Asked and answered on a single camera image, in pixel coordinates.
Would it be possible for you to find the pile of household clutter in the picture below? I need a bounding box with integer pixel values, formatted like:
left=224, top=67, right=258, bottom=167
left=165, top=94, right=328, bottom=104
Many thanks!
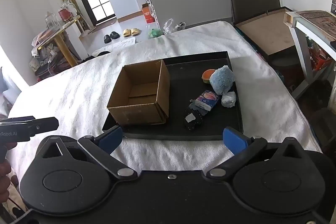
left=29, top=30, right=69, bottom=81

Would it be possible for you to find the green plastic bag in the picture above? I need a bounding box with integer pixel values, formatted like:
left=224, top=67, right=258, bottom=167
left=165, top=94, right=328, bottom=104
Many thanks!
left=147, top=28, right=162, bottom=39

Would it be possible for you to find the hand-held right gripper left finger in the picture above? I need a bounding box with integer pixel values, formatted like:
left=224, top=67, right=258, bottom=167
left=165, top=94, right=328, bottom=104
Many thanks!
left=35, top=126, right=137, bottom=182

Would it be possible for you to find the black metal tray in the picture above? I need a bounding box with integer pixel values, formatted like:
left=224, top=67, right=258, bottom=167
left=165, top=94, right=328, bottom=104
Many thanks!
left=102, top=51, right=244, bottom=141

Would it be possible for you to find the orange plastic crate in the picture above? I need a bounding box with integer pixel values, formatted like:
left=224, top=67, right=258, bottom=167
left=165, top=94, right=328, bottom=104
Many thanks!
left=309, top=43, right=332, bottom=70

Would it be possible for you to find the person's left hand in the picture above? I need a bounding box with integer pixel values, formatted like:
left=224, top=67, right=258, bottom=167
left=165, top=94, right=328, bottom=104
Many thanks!
left=0, top=142, right=18, bottom=197

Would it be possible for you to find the blue pink tissue pack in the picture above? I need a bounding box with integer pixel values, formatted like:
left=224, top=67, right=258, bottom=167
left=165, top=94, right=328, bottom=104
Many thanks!
left=189, top=90, right=221, bottom=111

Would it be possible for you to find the clear glass jar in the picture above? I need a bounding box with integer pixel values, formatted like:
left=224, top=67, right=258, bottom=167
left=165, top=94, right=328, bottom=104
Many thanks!
left=45, top=11, right=59, bottom=28

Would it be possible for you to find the white bundle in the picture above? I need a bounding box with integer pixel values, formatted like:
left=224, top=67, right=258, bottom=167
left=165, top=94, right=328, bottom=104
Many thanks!
left=221, top=91, right=237, bottom=108

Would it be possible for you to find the white floor towel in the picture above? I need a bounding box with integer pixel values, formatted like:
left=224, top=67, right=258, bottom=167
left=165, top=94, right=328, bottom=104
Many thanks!
left=94, top=37, right=137, bottom=55

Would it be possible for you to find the black cloth pouch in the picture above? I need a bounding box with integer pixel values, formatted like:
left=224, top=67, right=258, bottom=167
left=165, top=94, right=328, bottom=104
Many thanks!
left=184, top=106, right=206, bottom=131

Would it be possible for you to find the burger plush toy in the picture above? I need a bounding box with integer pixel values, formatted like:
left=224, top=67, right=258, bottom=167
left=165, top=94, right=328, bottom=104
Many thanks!
left=202, top=69, right=216, bottom=84

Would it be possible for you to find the gold-edged side table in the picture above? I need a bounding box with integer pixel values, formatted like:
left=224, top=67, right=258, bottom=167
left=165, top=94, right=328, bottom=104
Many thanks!
left=37, top=15, right=83, bottom=67

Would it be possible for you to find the white fleece blanket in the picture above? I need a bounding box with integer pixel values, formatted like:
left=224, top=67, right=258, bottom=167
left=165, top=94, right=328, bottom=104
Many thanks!
left=8, top=21, right=323, bottom=180

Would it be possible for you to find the brown cardboard box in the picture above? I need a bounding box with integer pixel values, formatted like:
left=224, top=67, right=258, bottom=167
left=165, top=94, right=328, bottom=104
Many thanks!
left=107, top=59, right=171, bottom=126

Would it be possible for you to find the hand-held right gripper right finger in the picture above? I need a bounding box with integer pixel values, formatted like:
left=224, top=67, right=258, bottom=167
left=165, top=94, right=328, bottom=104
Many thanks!
left=207, top=127, right=313, bottom=182

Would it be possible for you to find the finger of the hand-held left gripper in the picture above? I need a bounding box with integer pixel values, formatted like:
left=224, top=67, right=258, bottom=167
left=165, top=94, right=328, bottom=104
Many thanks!
left=0, top=116, right=59, bottom=136

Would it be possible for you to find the orange cardboard box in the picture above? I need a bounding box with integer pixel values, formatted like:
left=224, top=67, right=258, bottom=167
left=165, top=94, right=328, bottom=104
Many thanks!
left=141, top=3, right=154, bottom=24

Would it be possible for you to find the red canister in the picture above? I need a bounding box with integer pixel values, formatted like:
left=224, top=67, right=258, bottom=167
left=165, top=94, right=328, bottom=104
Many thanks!
left=58, top=7, right=73, bottom=22

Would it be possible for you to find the black cloth heap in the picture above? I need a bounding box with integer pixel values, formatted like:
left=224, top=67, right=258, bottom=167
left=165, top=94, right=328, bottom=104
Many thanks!
left=84, top=51, right=111, bottom=62

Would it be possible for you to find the blue fluffy plush toy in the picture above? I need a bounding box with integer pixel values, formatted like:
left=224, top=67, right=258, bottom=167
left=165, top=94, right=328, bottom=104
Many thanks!
left=209, top=65, right=236, bottom=95

